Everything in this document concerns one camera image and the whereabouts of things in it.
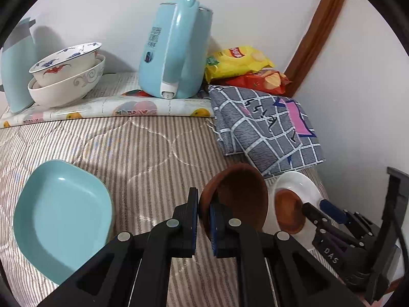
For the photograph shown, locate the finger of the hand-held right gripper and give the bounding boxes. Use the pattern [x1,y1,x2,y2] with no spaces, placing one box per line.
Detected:
[320,199,351,225]
[302,202,335,234]

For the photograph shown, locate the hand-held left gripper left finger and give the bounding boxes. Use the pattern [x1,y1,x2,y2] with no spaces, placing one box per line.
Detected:
[38,187,199,307]

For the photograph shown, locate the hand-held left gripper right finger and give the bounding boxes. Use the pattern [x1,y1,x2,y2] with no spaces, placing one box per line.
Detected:
[209,203,365,307]

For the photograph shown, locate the small brown bowl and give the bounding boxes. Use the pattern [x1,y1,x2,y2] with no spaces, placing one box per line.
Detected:
[275,189,305,232]
[199,163,269,240]

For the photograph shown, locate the white plate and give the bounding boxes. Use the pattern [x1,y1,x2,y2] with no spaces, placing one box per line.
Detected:
[260,171,325,251]

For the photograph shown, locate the light blue plastic plate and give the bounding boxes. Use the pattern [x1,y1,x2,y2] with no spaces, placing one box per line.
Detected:
[13,160,114,286]

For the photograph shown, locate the striped quilted blanket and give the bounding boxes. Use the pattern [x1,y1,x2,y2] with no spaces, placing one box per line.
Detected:
[0,115,339,307]

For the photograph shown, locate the grey checked cloth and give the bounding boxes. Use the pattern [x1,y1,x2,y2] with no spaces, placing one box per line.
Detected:
[208,85,326,177]

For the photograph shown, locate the red chips bag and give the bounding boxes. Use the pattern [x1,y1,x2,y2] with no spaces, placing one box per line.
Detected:
[230,69,291,96]

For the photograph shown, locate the floral oilcloth mat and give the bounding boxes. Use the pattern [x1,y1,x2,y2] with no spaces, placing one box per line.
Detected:
[0,72,214,129]

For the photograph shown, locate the yellow chips bag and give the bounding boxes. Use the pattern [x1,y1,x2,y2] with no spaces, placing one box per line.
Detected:
[204,46,275,84]

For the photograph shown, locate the light blue electric kettle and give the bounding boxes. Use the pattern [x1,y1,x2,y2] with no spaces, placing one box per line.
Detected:
[138,0,213,100]

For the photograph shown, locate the white bowl grey swirls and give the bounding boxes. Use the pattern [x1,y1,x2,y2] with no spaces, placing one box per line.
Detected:
[27,54,106,108]

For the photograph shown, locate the blue red patterned bowl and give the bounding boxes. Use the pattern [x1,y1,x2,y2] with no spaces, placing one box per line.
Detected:
[29,42,103,87]

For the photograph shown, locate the teal thermos jug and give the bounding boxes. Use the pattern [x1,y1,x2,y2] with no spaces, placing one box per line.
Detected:
[0,17,37,113]

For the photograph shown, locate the brown wooden door frame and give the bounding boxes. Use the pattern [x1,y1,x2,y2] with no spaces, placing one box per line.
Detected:
[283,0,350,80]

